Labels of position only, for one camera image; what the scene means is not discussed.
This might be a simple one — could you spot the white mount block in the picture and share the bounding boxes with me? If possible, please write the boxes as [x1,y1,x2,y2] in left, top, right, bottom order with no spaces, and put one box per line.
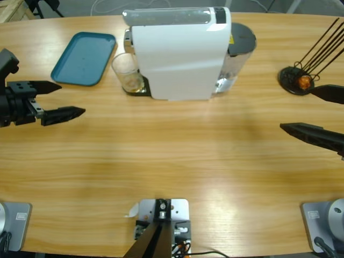
[138,198,192,242]

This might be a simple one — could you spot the orange coffee capsule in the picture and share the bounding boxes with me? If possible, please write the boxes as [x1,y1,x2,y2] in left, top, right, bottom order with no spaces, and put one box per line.
[298,75,311,89]

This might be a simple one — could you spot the water tank with black lid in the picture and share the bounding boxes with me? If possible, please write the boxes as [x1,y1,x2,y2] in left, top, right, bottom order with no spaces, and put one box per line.
[220,23,257,94]

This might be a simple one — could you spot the grey metal leg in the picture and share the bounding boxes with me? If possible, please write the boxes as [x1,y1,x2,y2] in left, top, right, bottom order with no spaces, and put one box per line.
[286,0,302,13]

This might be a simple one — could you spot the wooden crate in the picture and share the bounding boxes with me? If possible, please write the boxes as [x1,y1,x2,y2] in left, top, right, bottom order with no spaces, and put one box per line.
[0,0,27,24]

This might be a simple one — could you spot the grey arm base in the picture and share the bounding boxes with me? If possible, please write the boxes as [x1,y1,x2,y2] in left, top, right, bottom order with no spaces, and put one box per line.
[300,198,344,253]
[0,201,33,252]

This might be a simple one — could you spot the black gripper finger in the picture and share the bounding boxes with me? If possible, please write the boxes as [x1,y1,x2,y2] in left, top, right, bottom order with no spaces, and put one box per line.
[309,84,344,105]
[279,123,344,158]

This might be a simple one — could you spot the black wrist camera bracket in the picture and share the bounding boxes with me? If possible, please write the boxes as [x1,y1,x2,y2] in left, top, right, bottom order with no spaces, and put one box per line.
[0,48,20,94]

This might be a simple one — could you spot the white capsule coffee machine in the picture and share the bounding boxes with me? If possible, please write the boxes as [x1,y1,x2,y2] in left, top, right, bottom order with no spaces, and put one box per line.
[122,6,232,102]

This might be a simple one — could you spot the clear glass cup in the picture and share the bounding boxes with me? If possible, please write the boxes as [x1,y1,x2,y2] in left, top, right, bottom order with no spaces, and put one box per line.
[111,53,145,94]

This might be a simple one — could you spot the dark camera post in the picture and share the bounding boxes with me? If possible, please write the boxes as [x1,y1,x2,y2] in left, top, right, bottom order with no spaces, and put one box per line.
[123,198,173,258]

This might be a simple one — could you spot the white tape piece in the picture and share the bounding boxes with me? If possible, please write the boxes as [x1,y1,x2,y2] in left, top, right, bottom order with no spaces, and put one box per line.
[124,203,140,218]

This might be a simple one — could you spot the black base cable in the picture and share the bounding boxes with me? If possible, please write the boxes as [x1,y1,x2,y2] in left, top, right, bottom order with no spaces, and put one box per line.
[0,231,13,253]
[313,236,336,258]

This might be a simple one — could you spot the orange wires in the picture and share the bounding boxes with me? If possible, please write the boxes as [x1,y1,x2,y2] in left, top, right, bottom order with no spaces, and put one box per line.
[171,240,192,255]

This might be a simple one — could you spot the teal plastic tray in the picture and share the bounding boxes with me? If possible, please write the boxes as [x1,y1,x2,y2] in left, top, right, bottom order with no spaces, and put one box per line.
[50,31,118,87]

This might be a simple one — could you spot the black capsule holder with rods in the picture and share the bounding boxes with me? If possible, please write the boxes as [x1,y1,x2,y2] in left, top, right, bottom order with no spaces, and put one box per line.
[278,17,344,96]

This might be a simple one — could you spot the black chair legs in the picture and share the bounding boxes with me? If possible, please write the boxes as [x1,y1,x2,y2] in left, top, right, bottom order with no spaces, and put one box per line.
[28,0,65,19]

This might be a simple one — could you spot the metal drip tray grille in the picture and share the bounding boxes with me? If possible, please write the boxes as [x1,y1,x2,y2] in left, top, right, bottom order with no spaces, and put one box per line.
[122,76,151,97]

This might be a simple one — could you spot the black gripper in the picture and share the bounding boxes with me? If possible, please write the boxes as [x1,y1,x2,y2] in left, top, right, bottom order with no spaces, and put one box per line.
[0,80,86,128]

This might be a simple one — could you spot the black cable at mount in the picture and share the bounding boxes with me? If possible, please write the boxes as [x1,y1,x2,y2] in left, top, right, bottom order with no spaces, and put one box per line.
[188,250,229,258]

